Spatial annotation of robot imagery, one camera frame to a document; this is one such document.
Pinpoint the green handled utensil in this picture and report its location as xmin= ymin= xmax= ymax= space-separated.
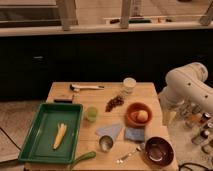
xmin=70 ymin=151 xmax=96 ymax=170

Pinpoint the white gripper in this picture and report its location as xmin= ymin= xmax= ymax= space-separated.
xmin=159 ymin=87 xmax=181 ymax=126

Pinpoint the yellow round fruit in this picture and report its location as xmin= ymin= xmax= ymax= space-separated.
xmin=137 ymin=110 xmax=148 ymax=122

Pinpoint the dark purple bowl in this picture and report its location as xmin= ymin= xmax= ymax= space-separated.
xmin=145 ymin=137 xmax=174 ymax=167

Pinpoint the orange clay bowl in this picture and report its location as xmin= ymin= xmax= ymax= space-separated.
xmin=125 ymin=102 xmax=152 ymax=128

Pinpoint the green plastic cup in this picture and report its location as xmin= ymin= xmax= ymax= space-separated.
xmin=85 ymin=107 xmax=98 ymax=122

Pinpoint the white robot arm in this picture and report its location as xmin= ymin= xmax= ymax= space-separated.
xmin=158 ymin=62 xmax=213 ymax=126

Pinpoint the small metal measuring cup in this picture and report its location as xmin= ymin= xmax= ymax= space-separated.
xmin=99 ymin=135 xmax=113 ymax=152

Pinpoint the dark purple grape bunch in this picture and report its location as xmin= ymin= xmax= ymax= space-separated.
xmin=105 ymin=95 xmax=124 ymax=112

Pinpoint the green plastic tray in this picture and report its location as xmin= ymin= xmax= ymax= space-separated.
xmin=18 ymin=103 xmax=83 ymax=164

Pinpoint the grey-blue cloth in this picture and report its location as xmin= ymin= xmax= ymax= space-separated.
xmin=96 ymin=123 xmax=123 ymax=140

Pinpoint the white handled tool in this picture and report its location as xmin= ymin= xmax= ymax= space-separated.
xmin=70 ymin=84 xmax=105 ymax=92

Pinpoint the silver metal spoon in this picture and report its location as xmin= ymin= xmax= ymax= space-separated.
xmin=116 ymin=143 xmax=145 ymax=164

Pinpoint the blue sponge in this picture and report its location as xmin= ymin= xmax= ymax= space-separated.
xmin=124 ymin=127 xmax=145 ymax=142

